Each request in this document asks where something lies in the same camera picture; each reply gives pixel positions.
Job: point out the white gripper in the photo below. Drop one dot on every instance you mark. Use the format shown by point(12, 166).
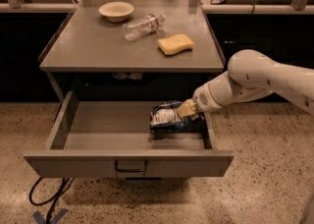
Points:
point(203, 97)

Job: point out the blue chip bag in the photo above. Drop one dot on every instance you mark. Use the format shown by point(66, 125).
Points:
point(165, 117)

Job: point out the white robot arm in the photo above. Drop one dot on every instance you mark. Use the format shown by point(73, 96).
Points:
point(252, 75)

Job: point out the open grey top drawer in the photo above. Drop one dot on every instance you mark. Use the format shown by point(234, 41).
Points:
point(88, 137)

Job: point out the grey metal cabinet table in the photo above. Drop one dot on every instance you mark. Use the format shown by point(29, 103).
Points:
point(92, 58)

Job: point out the yellow sponge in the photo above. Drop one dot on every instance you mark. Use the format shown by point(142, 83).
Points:
point(175, 44)

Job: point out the clear plastic water bottle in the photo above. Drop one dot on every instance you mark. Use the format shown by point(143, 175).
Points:
point(143, 26)

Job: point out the white paper bowl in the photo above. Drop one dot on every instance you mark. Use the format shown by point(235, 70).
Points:
point(117, 11)

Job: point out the white railing ledge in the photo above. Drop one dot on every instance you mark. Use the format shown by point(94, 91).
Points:
point(208, 9)

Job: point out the black drawer handle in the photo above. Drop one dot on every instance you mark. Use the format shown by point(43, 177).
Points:
point(130, 166)

